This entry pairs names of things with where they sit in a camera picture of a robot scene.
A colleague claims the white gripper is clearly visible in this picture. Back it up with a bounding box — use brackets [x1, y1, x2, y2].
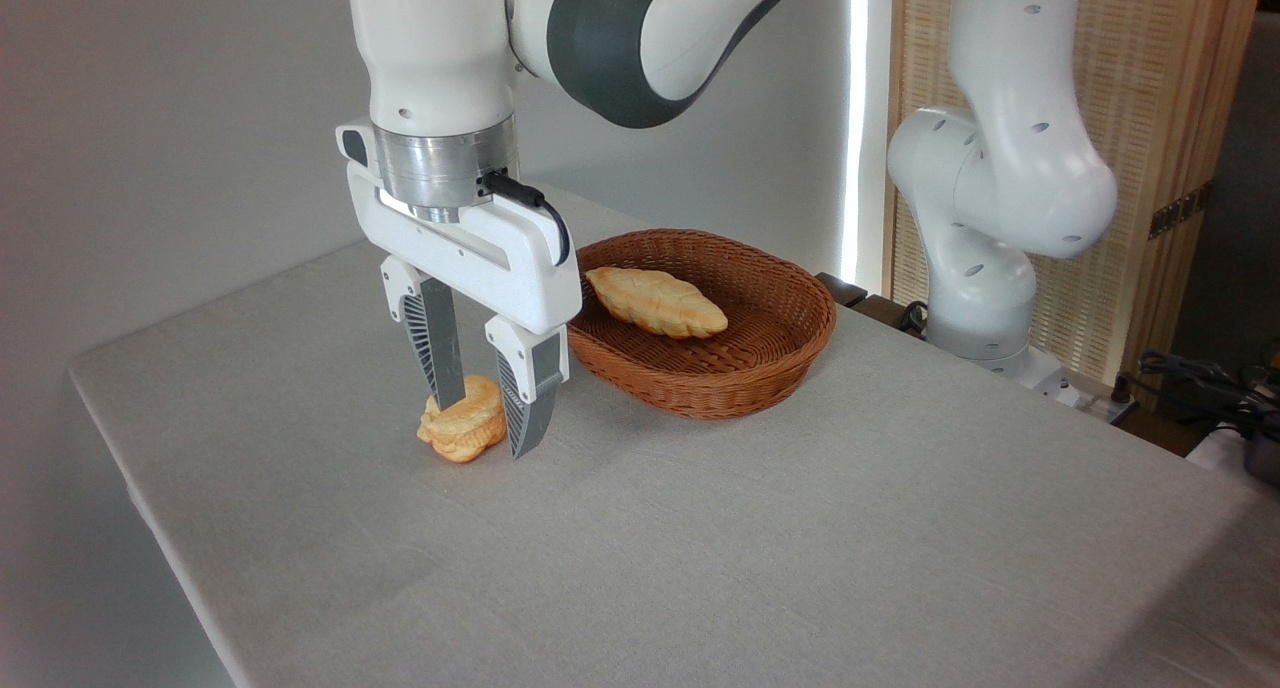
[336, 118, 583, 460]

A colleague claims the round bread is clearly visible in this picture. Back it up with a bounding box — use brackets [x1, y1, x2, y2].
[417, 374, 509, 464]

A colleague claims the long leaf-shaped bread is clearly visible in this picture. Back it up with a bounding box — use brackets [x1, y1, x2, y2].
[585, 266, 729, 340]

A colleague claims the brown wicker basket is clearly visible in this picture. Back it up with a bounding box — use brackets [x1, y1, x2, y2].
[565, 229, 838, 421]

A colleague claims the grey tablecloth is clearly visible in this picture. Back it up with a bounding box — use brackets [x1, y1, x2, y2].
[68, 183, 1280, 688]

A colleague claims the dark brown wooden block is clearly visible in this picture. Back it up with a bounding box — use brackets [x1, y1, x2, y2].
[815, 272, 869, 310]

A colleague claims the dark metal screen hinge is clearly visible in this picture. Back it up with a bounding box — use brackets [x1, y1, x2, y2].
[1148, 183, 1213, 241]

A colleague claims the bamboo folding screen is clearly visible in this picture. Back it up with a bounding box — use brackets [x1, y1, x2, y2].
[885, 0, 1266, 409]

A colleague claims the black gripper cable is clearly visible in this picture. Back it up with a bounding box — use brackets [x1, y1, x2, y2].
[482, 171, 572, 267]

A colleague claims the black cable bundle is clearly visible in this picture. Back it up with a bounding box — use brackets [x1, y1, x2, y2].
[1138, 351, 1280, 439]

